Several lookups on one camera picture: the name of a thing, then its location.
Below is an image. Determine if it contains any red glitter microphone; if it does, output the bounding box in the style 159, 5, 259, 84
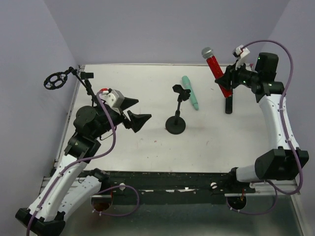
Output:
201, 47, 232, 98

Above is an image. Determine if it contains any short black round-base mic stand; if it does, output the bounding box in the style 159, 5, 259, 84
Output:
165, 85, 191, 135

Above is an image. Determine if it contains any mint green microphone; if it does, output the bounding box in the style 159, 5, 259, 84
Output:
182, 76, 199, 111

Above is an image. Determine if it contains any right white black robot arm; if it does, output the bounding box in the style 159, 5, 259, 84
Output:
216, 52, 309, 182

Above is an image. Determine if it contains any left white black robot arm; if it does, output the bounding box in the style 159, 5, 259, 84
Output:
15, 91, 152, 236

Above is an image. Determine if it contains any tall black tripod mic stand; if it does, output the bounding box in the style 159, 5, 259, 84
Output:
43, 66, 99, 109

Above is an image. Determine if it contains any black microphone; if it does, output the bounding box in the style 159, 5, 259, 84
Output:
225, 96, 233, 115

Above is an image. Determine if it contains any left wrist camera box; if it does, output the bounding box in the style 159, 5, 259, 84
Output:
102, 89, 125, 108

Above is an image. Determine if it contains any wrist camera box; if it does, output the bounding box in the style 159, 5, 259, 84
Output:
232, 45, 250, 70
102, 89, 125, 108

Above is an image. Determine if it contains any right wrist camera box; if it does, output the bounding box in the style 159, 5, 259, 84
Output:
232, 45, 250, 70

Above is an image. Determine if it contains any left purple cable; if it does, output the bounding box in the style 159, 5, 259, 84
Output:
26, 91, 117, 236

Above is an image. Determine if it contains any black front mounting rail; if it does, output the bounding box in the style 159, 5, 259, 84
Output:
81, 171, 256, 206

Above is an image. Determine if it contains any aluminium frame rail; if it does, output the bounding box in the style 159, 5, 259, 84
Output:
39, 177, 298, 197

